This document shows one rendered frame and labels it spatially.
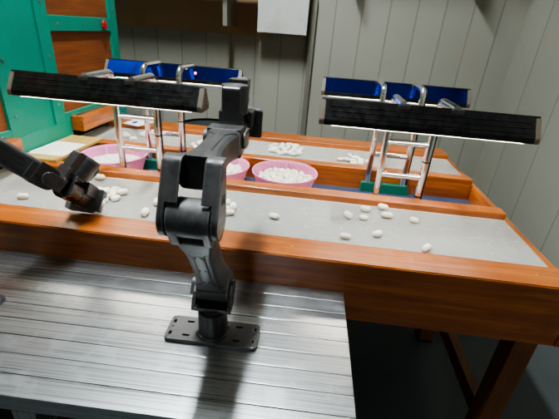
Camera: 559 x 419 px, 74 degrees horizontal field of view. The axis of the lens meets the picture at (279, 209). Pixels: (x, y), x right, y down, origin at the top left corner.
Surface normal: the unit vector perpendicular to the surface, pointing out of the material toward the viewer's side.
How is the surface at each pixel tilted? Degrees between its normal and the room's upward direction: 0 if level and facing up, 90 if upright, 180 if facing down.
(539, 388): 0
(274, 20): 90
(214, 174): 63
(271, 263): 90
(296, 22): 90
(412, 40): 90
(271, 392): 0
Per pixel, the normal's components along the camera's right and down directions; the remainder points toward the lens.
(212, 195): -0.05, -0.01
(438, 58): -0.09, 0.43
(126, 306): 0.07, -0.89
